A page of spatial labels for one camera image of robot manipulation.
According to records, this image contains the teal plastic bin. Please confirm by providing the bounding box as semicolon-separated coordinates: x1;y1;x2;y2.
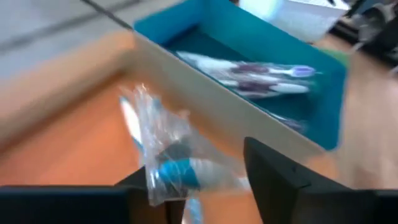
133;0;348;152

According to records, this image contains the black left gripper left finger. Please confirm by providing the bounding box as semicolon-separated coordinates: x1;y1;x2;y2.
0;166;187;224

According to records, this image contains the orange plastic bin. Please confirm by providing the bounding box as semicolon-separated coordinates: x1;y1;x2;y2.
0;29;340;224

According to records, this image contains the white perforated plastic basket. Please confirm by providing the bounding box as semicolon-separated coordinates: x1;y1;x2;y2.
239;0;351;43

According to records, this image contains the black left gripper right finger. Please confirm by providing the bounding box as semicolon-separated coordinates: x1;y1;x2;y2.
244;136;398;224

